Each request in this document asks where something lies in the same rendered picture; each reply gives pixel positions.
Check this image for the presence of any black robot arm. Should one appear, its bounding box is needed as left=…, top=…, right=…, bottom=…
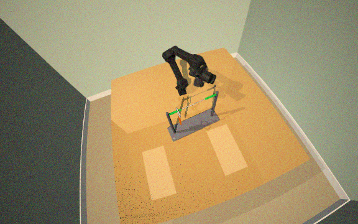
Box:
left=162, top=46, right=214, bottom=96

